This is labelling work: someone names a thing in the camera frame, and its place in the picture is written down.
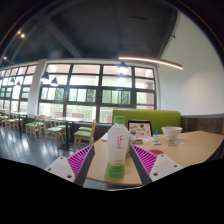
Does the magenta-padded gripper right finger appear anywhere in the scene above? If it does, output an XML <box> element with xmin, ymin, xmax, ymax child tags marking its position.
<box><xmin>128</xmin><ymin>144</ymin><xmax>184</xmax><ymax>186</ymax></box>

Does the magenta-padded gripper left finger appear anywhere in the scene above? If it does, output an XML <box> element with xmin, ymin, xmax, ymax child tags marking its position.
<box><xmin>44</xmin><ymin>144</ymin><xmax>96</xmax><ymax>187</ymax></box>

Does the white green-capped drink bottle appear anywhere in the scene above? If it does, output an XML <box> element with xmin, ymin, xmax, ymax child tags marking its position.
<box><xmin>105</xmin><ymin>115</ymin><xmax>131</xmax><ymax>179</ymax></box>

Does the white paper napkin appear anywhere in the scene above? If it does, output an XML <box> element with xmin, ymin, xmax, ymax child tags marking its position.
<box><xmin>166</xmin><ymin>139</ymin><xmax>185</xmax><ymax>148</ymax></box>

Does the white ceramic bowl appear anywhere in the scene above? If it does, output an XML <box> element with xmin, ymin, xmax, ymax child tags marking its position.
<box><xmin>161</xmin><ymin>126</ymin><xmax>184</xmax><ymax>141</ymax></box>

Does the dark flat phone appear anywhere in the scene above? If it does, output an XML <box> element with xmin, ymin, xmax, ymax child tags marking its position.
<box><xmin>132</xmin><ymin>136</ymin><xmax>145</xmax><ymax>145</ymax></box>

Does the group of green-seated wooden chairs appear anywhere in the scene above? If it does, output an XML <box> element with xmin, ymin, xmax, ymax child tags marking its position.
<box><xmin>0</xmin><ymin>113</ymin><xmax>98</xmax><ymax>151</ymax></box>

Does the black-framed picture tablet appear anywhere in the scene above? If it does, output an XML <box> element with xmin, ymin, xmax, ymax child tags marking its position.
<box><xmin>127</xmin><ymin>120</ymin><xmax>154</xmax><ymax>139</ymax></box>

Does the green upholstered bench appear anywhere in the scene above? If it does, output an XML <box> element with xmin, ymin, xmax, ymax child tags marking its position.
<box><xmin>111</xmin><ymin>109</ymin><xmax>182</xmax><ymax>135</ymax></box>

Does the wooden dining table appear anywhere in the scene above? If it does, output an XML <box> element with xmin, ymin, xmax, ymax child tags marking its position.
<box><xmin>51</xmin><ymin>116</ymin><xmax>84</xmax><ymax>149</ymax></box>

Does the large black-framed window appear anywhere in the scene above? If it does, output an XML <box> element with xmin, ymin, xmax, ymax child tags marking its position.
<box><xmin>38</xmin><ymin>63</ymin><xmax>158</xmax><ymax>124</ymax></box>
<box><xmin>0</xmin><ymin>64</ymin><xmax>38</xmax><ymax>114</ymax></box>

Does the long linear ceiling light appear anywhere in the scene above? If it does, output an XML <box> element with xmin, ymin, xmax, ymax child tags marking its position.
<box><xmin>118</xmin><ymin>56</ymin><xmax>184</xmax><ymax>71</ymax></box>

